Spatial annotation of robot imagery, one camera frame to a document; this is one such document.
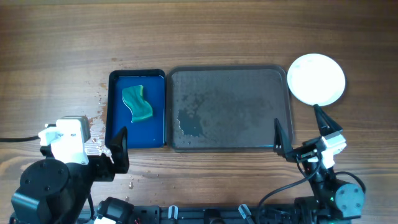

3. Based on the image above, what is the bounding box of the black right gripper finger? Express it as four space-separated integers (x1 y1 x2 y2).
273 118 293 156
313 104 343 136

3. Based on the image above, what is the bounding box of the white plate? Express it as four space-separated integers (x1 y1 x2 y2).
287 54 346 106

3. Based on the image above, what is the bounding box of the green and yellow sponge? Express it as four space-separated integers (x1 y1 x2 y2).
122 85 153 123

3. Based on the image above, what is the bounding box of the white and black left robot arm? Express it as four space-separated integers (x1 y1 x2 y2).
9 127 129 223

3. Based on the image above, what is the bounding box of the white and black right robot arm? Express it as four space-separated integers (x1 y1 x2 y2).
257 105 366 223

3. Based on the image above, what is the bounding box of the blue water tray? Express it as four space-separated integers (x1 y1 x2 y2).
105 69 165 149

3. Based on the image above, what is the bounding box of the dark brown serving tray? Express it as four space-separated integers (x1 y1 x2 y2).
165 65 294 152

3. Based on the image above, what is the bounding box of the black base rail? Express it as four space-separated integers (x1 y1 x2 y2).
77 203 351 224

